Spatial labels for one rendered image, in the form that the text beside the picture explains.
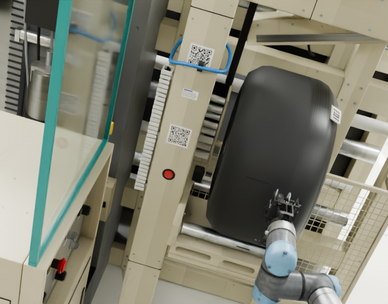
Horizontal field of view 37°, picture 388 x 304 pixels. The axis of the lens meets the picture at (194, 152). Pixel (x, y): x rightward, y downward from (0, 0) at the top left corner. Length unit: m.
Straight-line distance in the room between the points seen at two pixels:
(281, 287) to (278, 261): 0.10
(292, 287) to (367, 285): 2.15
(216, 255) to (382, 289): 1.78
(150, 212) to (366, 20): 0.99
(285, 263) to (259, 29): 1.01
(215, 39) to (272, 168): 0.42
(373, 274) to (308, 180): 2.05
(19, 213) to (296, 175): 0.80
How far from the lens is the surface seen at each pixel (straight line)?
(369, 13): 2.03
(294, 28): 2.17
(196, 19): 1.77
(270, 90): 1.82
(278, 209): 1.59
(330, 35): 2.18
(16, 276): 1.36
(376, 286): 3.69
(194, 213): 2.31
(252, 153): 1.73
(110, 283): 3.07
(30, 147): 1.67
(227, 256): 2.08
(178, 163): 1.99
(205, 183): 2.28
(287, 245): 1.46
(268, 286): 1.51
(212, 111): 2.35
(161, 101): 1.93
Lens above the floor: 2.22
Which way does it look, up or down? 32 degrees down
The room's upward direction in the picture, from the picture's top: 16 degrees clockwise
